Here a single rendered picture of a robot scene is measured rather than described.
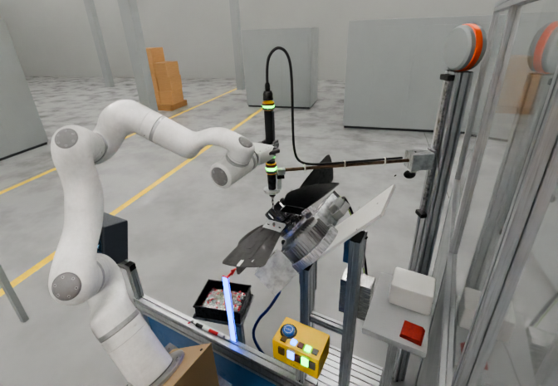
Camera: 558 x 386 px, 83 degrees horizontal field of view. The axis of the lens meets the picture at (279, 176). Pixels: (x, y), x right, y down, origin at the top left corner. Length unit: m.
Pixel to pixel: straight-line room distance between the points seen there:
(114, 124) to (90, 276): 0.44
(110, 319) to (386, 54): 6.16
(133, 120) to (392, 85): 5.95
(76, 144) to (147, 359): 0.63
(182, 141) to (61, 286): 0.49
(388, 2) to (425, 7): 1.27
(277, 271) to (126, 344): 0.65
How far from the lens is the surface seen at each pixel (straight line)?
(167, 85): 9.32
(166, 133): 1.01
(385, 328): 1.47
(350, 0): 13.29
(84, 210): 1.05
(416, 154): 1.39
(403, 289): 1.49
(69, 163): 1.03
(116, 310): 1.06
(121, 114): 1.06
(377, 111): 6.75
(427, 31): 6.60
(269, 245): 1.28
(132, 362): 1.08
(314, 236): 1.38
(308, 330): 1.14
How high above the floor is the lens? 1.97
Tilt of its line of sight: 25 degrees down
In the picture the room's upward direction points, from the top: 2 degrees counter-clockwise
